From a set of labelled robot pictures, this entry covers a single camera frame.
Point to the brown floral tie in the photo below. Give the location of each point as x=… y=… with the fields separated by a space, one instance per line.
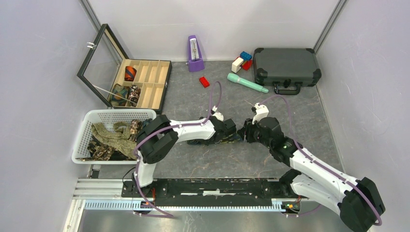
x=104 y=152

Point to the red toy brick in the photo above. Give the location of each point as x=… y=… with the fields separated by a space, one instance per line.
x=204 y=82

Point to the dark grey carrying case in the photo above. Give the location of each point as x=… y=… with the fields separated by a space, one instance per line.
x=287 y=70

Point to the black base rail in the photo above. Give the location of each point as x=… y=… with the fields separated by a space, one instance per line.
x=205 y=192

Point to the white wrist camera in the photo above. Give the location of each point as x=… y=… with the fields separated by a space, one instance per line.
x=218 y=115
x=260 y=111

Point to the white toy block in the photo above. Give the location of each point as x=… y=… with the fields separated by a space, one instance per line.
x=237 y=64

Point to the blue toy brick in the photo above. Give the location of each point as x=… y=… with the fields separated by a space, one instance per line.
x=245 y=56

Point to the wooden tie organizer box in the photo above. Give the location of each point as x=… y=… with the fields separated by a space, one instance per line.
x=104 y=66

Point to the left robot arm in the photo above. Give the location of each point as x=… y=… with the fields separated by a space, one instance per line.
x=156 y=140

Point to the dark floral rolled tie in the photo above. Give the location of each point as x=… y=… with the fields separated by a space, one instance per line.
x=134 y=95

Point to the mint green flashlight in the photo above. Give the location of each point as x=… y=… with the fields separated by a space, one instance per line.
x=237 y=79

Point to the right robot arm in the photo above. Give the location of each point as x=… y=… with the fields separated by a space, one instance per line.
x=357 y=202

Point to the white plastic basket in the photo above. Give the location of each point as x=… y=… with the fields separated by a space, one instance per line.
x=108 y=117

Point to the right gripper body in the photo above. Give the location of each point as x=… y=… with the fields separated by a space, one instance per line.
x=252 y=133

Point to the purple metronome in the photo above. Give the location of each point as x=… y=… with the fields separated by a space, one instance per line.
x=195 y=60

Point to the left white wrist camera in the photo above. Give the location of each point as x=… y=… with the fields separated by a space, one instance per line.
x=218 y=115

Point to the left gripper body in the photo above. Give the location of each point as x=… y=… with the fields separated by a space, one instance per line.
x=208 y=142

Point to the olive green tie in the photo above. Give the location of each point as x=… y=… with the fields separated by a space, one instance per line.
x=118 y=139

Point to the orange navy rolled tie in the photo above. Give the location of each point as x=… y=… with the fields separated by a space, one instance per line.
x=130 y=73

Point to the teal patterned rolled tie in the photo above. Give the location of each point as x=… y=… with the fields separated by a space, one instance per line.
x=119 y=96

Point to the red toy block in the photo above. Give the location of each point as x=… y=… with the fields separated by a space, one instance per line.
x=246 y=65

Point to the navy yellow floral tie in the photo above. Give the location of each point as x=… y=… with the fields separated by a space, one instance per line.
x=232 y=138

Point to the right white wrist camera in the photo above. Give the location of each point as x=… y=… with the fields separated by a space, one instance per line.
x=260 y=111

